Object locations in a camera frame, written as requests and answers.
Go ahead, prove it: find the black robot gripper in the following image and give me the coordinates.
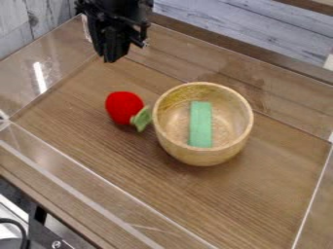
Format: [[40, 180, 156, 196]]
[[73, 0, 152, 63]]

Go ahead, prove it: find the red plush object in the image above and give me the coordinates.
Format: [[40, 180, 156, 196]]
[[105, 91, 144, 125]]

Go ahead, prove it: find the wooden bowl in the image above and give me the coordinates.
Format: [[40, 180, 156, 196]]
[[152, 82, 254, 167]]

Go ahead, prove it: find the green rectangular block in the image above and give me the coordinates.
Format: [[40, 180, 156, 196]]
[[188, 101, 212, 148]]

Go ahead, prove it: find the clear acrylic front wall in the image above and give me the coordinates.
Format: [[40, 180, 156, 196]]
[[0, 110, 216, 249]]

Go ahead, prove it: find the black cable lower left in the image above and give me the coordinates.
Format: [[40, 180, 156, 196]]
[[0, 217, 30, 249]]

